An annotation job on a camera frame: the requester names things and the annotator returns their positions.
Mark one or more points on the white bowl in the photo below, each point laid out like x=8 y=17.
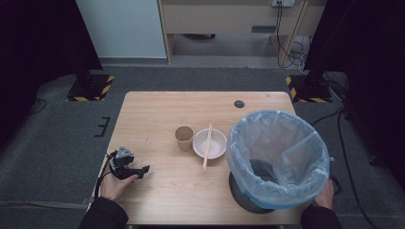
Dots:
x=216 y=144

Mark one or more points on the dark grey trash bin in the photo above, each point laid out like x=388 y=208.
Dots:
x=246 y=198

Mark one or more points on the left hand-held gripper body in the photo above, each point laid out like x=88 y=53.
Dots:
x=122 y=163

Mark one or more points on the striped black stand base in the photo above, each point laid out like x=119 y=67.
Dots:
x=307 y=90
x=92 y=87

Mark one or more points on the black curtain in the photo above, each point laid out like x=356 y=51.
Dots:
x=35 y=47
x=369 y=63

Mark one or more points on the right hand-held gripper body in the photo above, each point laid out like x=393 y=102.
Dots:
x=336 y=186

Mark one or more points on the grey tape strip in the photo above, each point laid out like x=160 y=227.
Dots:
x=86 y=200

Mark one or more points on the person's left hand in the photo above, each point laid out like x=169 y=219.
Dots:
x=115 y=188

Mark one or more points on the person's right hand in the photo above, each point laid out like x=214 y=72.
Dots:
x=325 y=197

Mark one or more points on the brown paper cup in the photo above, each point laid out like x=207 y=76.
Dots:
x=184 y=138

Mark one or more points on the white power strip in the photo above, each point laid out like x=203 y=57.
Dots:
x=282 y=2

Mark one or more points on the bin with blue liner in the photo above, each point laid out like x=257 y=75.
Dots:
x=286 y=136

